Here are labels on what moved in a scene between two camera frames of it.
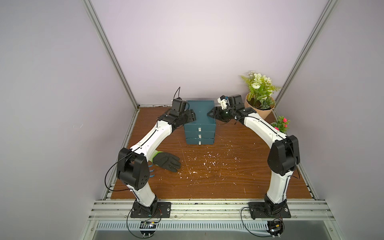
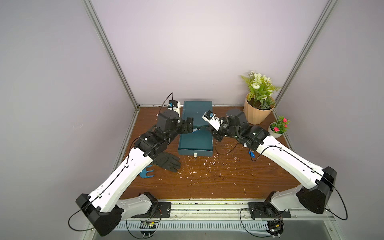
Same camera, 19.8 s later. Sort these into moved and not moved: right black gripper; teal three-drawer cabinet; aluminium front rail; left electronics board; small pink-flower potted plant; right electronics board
Moved: teal three-drawer cabinet; right black gripper
Not moved: left electronics board; right electronics board; small pink-flower potted plant; aluminium front rail
